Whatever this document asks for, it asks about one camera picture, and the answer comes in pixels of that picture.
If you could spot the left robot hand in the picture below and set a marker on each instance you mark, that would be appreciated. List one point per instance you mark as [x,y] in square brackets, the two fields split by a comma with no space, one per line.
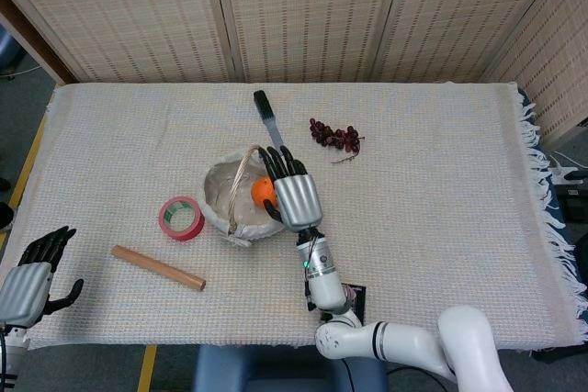
[25,286]

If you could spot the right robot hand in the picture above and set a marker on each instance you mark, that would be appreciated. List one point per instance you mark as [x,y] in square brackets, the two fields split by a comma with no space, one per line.
[298,199]

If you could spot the orange fruit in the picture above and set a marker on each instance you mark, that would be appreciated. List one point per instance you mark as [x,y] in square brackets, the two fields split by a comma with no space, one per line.
[263,190]

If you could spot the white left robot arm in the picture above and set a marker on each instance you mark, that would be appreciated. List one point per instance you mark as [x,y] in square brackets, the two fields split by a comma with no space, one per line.
[11,350]

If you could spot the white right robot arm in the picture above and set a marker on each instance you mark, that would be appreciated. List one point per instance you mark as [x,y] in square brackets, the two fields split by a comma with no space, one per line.
[326,286]

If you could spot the black chair caster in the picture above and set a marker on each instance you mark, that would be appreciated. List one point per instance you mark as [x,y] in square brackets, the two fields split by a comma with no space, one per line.
[3,183]
[5,216]

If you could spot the dark red grape bunch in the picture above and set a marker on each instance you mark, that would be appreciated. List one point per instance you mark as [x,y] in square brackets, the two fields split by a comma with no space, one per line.
[321,130]

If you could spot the black luncheon meat can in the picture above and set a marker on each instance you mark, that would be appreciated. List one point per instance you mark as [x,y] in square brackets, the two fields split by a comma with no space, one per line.
[358,293]

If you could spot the white woven tablecloth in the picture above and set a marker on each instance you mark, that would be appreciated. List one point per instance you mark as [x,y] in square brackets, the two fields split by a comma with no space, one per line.
[413,227]

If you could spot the red tape roll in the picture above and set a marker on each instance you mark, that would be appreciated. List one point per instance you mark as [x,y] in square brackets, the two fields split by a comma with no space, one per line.
[184,233]

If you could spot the wooden rolling pin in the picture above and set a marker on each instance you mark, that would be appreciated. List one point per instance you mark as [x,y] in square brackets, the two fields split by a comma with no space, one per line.
[156,267]

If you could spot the blue padded seat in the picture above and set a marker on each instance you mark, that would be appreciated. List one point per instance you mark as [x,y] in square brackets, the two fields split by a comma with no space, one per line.
[239,369]

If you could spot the woven bamboo screen panel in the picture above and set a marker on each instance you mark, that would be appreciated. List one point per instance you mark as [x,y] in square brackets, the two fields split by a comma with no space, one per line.
[560,66]
[464,11]
[308,11]
[115,11]

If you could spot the blue office chair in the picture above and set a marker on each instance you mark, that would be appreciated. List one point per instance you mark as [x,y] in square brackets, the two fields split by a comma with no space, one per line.
[7,50]

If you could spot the white power strip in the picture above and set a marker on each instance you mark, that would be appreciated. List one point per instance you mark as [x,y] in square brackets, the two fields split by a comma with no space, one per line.
[558,171]

